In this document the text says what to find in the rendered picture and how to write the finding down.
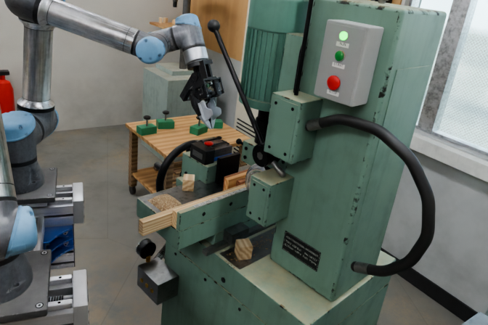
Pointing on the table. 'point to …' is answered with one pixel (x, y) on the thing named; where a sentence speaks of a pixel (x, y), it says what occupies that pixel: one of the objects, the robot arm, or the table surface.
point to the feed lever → (262, 158)
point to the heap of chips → (164, 202)
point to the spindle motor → (269, 43)
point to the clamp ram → (226, 166)
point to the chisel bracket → (248, 151)
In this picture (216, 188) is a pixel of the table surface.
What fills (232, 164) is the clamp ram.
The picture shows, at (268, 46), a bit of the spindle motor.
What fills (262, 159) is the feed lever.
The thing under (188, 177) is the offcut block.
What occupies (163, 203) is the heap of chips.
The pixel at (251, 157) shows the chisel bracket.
